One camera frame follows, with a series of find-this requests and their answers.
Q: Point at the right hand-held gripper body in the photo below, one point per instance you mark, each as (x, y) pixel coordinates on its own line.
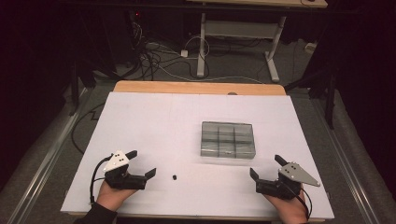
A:
(286, 186)

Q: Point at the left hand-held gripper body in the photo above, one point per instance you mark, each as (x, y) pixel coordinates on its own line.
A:
(120, 179)

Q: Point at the clear plastic compartment box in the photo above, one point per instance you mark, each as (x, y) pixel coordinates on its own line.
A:
(228, 140)

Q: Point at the person's left hand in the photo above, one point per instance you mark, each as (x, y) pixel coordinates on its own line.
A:
(112, 196)

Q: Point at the person's right hand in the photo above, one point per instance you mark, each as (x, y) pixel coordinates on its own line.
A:
(291, 210)

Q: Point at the white table board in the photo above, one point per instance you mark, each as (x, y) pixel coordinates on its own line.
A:
(289, 133)

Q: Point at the black metal stand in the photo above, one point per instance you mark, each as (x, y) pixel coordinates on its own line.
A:
(74, 87)
(330, 102)

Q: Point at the white power adapter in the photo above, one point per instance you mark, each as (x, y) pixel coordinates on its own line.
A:
(184, 53)

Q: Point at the small white box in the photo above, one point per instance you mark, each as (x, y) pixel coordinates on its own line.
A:
(310, 46)

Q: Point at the wooden desk top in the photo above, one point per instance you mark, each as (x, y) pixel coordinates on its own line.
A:
(264, 3)

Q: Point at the aluminium floor rail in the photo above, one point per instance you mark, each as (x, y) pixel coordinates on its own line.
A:
(344, 161)
(49, 161)

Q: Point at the white desk frame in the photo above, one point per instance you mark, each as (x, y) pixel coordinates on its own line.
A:
(239, 29)

